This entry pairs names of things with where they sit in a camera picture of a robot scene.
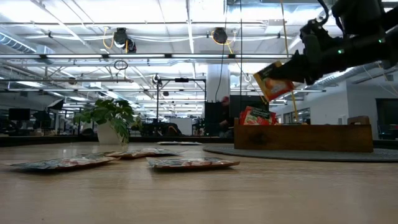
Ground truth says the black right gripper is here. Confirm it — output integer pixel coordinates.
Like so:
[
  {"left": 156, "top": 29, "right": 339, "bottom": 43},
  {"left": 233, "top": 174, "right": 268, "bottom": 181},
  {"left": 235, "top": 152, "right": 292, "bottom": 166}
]
[{"left": 267, "top": 37, "right": 351, "bottom": 85}]

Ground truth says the orange peach tea sachet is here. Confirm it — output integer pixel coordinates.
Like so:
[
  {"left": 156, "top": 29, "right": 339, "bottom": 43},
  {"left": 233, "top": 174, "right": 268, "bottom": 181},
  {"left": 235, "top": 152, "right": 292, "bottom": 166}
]
[{"left": 252, "top": 60, "right": 295, "bottom": 103}]

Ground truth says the red strawberry tea sachet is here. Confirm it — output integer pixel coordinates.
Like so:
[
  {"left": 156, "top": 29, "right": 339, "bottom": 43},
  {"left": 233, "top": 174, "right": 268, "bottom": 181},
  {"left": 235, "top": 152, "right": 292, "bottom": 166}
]
[{"left": 238, "top": 105, "right": 279, "bottom": 126}]

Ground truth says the wooden three-compartment tray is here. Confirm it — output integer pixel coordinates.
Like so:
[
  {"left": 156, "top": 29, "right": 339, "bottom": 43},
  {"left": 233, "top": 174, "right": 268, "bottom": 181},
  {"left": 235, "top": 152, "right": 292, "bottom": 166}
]
[{"left": 233, "top": 115, "right": 374, "bottom": 154}]

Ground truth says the grey round woven mat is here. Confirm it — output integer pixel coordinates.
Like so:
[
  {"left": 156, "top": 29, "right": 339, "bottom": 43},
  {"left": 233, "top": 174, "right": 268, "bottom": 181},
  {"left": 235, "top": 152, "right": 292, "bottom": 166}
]
[{"left": 202, "top": 144, "right": 398, "bottom": 164}]

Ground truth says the black computer monitor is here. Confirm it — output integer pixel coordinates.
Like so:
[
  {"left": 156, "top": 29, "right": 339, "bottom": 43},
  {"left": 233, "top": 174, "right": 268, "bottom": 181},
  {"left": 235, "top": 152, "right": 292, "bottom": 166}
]
[
  {"left": 229, "top": 95, "right": 271, "bottom": 119},
  {"left": 8, "top": 108, "right": 31, "bottom": 122}
]

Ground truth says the black chair orange trim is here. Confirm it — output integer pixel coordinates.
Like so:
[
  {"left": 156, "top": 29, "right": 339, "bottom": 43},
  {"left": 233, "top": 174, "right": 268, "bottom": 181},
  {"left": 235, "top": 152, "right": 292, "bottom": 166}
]
[{"left": 155, "top": 122, "right": 184, "bottom": 137}]

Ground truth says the green plant in white pot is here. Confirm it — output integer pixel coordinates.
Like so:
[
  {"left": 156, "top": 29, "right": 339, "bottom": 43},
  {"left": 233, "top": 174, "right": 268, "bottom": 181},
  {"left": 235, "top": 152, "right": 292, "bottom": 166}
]
[{"left": 73, "top": 98, "right": 144, "bottom": 146}]

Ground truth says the long yellow cable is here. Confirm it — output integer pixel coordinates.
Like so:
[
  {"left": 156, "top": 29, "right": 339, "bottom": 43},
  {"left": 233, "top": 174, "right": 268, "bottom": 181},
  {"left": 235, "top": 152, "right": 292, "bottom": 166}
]
[{"left": 279, "top": 0, "right": 300, "bottom": 123}]

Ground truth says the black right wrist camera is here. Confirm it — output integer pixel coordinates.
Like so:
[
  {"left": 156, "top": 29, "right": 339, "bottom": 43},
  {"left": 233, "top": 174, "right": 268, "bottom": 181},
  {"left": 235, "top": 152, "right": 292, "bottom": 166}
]
[{"left": 300, "top": 18, "right": 330, "bottom": 41}]

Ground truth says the silver ribbed air duct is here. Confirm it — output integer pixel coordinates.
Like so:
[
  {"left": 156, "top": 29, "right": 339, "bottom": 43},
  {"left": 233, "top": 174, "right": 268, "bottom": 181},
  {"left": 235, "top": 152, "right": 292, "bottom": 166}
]
[{"left": 317, "top": 60, "right": 398, "bottom": 88}]

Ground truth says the black ceiling cable reel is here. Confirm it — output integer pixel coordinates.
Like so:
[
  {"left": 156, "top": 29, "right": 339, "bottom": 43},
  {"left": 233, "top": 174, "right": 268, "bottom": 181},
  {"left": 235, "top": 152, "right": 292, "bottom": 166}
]
[
  {"left": 112, "top": 27, "right": 137, "bottom": 54},
  {"left": 212, "top": 27, "right": 229, "bottom": 45}
]

